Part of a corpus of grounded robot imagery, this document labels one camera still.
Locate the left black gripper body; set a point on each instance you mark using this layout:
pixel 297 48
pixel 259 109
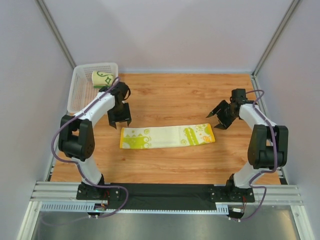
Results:
pixel 119 116

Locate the white perforated plastic basket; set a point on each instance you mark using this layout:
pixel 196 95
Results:
pixel 82 91

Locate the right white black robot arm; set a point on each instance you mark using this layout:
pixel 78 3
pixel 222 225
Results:
pixel 267 149

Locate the white yellow patterned towel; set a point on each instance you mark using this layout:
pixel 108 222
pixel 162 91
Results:
pixel 166 137

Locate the white cable duct strip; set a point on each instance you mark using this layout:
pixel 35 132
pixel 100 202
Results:
pixel 90 207

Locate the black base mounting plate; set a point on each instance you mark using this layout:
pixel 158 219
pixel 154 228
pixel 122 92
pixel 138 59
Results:
pixel 194 196

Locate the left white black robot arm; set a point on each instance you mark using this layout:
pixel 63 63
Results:
pixel 76 134

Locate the aluminium frame rail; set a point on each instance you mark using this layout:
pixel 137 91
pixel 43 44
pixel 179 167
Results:
pixel 50 191

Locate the green patterned towel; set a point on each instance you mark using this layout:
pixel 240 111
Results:
pixel 102 79

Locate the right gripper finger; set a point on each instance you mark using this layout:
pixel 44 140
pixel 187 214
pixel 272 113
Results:
pixel 223 125
pixel 219 109

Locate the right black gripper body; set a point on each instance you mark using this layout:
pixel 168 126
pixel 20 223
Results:
pixel 223 114

